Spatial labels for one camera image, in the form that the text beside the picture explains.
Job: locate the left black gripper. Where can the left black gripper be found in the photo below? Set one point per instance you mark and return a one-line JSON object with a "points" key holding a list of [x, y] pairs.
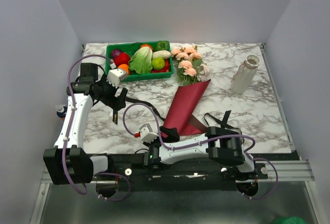
{"points": [[120, 101]]}

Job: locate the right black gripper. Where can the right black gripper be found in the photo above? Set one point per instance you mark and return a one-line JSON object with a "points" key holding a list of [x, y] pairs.
{"points": [[173, 134]]}

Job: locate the black ribbon with gold text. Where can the black ribbon with gold text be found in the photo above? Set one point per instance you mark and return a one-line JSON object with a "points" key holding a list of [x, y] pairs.
{"points": [[144, 105]]}

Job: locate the red paper bouquet wrap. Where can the red paper bouquet wrap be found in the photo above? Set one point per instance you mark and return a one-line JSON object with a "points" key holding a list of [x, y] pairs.
{"points": [[189, 96]]}

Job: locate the pink artificial flowers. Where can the pink artificial flowers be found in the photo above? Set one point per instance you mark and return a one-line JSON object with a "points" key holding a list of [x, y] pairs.
{"points": [[189, 64]]}

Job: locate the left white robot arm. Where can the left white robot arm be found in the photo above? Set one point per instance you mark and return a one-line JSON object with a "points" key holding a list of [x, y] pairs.
{"points": [[67, 162]]}

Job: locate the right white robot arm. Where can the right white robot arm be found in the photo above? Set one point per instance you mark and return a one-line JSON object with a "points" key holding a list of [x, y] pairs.
{"points": [[220, 145]]}

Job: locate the white ribbed ceramic vase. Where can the white ribbed ceramic vase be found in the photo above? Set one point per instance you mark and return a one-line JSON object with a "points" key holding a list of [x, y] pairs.
{"points": [[244, 76]]}

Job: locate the orange fruit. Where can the orange fruit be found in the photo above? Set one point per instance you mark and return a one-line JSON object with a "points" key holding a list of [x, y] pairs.
{"points": [[125, 67]]}

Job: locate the red bell pepper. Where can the red bell pepper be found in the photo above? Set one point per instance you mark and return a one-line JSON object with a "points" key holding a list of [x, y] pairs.
{"points": [[122, 59]]}

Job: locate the green cabbage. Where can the green cabbage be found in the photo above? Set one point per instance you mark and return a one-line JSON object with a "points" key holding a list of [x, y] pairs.
{"points": [[141, 61]]}

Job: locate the purple onion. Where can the purple onion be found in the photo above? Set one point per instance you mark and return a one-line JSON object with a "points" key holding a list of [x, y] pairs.
{"points": [[115, 53]]}

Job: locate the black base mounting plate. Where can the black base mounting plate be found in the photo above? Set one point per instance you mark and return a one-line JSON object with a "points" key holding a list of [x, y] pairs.
{"points": [[189, 174]]}

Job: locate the green apple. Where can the green apple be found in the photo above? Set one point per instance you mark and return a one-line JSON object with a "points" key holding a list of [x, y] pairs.
{"points": [[158, 63]]}

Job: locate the green plastic basket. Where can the green plastic basket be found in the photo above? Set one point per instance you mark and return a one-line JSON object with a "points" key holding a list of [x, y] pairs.
{"points": [[130, 49]]}

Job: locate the red chili pepper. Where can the red chili pepper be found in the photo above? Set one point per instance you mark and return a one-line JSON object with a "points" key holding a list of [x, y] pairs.
{"points": [[166, 68]]}

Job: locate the orange bottle with blue cap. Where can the orange bottle with blue cap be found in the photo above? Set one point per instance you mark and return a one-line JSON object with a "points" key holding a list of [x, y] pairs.
{"points": [[61, 111]]}

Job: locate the small orange at basket back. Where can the small orange at basket back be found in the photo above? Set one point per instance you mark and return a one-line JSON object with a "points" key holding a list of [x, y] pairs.
{"points": [[147, 45]]}

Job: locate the white radish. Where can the white radish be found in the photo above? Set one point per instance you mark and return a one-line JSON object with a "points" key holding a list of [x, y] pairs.
{"points": [[161, 54]]}

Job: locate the green bell pepper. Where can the green bell pepper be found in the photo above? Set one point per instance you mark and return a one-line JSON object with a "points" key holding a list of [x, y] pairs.
{"points": [[162, 46]]}

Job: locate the green object at bottom edge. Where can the green object at bottom edge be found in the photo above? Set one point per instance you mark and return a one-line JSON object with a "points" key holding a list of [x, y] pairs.
{"points": [[289, 220]]}

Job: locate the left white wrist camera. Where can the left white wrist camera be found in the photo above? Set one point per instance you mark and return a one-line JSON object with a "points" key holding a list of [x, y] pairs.
{"points": [[115, 75]]}

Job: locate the aluminium frame rail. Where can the aluminium frame rail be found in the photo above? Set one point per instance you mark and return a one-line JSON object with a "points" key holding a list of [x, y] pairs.
{"points": [[59, 204]]}

